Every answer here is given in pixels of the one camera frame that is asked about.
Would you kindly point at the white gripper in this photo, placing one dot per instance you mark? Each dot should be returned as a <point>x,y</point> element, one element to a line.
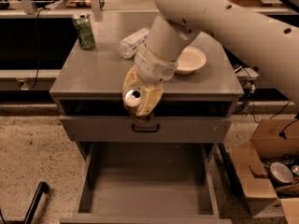
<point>153,65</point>

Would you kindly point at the orange soda can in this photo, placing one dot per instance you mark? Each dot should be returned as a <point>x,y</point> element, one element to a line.
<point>131,101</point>

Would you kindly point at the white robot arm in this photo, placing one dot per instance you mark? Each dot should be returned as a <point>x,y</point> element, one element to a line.
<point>259,41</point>

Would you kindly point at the closed grey drawer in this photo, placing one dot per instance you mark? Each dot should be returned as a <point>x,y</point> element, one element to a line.
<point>172,129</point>

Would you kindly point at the green soda can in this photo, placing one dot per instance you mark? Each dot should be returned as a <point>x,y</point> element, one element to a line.
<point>83,26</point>

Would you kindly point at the grey drawer cabinet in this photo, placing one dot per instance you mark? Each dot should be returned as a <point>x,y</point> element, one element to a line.
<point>90,82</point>

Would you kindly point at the open grey bottom drawer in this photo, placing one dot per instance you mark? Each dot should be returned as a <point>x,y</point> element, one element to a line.
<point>146,184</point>

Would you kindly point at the clear plastic water bottle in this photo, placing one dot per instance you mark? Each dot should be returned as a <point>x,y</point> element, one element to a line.
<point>129,45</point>

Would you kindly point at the black bar on floor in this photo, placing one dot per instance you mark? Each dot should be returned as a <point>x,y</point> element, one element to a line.
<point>42,188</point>

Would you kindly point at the cardboard box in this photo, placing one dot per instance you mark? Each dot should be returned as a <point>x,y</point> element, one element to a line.
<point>271,139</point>

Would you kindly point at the white bowl in box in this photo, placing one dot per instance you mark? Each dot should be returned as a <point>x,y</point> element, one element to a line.
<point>281,173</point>

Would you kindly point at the black drawer handle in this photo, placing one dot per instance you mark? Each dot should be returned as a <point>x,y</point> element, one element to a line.
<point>141,129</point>

